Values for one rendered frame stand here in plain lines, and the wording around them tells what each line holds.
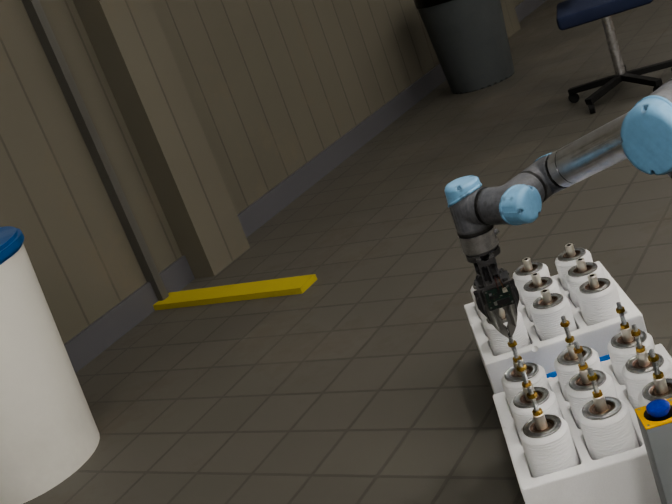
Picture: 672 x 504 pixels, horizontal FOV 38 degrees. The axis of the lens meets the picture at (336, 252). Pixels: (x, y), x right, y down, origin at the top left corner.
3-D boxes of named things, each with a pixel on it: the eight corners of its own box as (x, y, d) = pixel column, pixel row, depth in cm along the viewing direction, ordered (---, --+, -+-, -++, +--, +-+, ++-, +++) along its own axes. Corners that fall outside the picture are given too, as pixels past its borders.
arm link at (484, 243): (456, 230, 204) (494, 218, 203) (462, 250, 205) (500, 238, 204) (459, 242, 197) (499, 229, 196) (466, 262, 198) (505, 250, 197)
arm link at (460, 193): (466, 188, 190) (433, 190, 197) (482, 239, 194) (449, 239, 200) (489, 171, 195) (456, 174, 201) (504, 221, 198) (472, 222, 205)
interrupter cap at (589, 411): (602, 425, 183) (601, 422, 183) (574, 415, 190) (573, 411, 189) (630, 405, 186) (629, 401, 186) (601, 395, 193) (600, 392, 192)
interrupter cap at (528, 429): (534, 415, 194) (533, 412, 194) (568, 418, 189) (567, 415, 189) (516, 437, 189) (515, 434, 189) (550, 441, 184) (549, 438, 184)
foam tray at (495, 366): (615, 317, 275) (599, 260, 269) (660, 378, 238) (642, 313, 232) (482, 360, 279) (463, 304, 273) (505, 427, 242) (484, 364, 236)
